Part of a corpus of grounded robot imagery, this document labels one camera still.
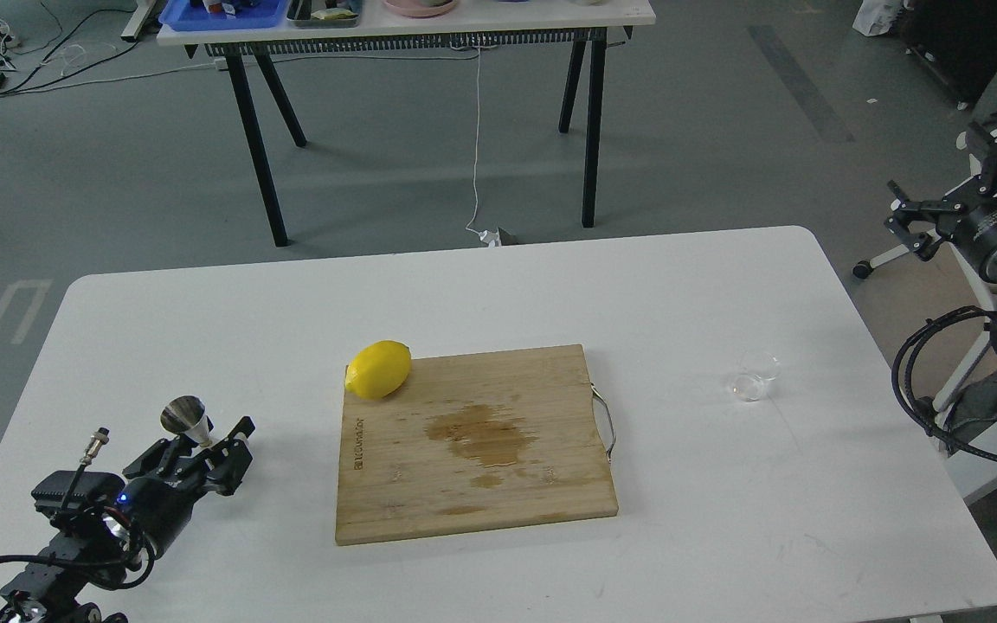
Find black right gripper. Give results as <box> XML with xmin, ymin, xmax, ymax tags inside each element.
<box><xmin>884</xmin><ymin>121</ymin><xmax>997</xmax><ymax>284</ymax></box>

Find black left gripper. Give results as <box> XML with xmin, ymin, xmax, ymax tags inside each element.
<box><xmin>112</xmin><ymin>415</ymin><xmax>254</xmax><ymax>557</ymax></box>

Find steel double jigger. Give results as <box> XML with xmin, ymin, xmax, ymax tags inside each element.
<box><xmin>159</xmin><ymin>395</ymin><xmax>216</xmax><ymax>448</ymax></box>

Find small clear glass cup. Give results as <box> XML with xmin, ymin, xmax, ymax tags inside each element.
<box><xmin>729</xmin><ymin>350</ymin><xmax>781</xmax><ymax>402</ymax></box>

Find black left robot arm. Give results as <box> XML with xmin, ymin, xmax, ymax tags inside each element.
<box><xmin>0</xmin><ymin>415</ymin><xmax>254</xmax><ymax>622</ymax></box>

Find white plastic bag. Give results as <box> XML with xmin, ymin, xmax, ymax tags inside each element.
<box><xmin>852</xmin><ymin>0</ymin><xmax>917</xmax><ymax>38</ymax></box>

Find yellow lemon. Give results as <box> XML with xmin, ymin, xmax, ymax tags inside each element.
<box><xmin>344</xmin><ymin>340</ymin><xmax>412</xmax><ymax>400</ymax></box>

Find bamboo cutting board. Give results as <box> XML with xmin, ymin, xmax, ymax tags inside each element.
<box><xmin>335</xmin><ymin>344</ymin><xmax>620</xmax><ymax>547</ymax></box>

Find white background table black legs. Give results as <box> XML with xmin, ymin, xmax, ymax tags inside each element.
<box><xmin>158</xmin><ymin>1</ymin><xmax>656</xmax><ymax>247</ymax></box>

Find blue plastic tray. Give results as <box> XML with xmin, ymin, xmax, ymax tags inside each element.
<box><xmin>159</xmin><ymin>1</ymin><xmax>289</xmax><ymax>32</ymax></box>

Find dark tray with items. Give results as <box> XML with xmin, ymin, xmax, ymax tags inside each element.
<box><xmin>285</xmin><ymin>1</ymin><xmax>363</xmax><ymax>29</ymax></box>

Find pink plate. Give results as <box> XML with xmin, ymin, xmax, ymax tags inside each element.
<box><xmin>383</xmin><ymin>0</ymin><xmax>459</xmax><ymax>19</ymax></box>

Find white hanging cable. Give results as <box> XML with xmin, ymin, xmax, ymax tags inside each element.
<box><xmin>464</xmin><ymin>48</ymin><xmax>504</xmax><ymax>247</ymax></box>

